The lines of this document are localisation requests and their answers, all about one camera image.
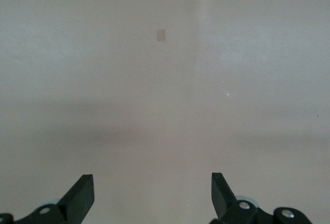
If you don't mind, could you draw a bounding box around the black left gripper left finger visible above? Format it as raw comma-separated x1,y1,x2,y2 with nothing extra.
0,174,95,224

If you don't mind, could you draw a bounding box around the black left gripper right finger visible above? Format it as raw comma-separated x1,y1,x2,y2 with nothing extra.
209,172,313,224

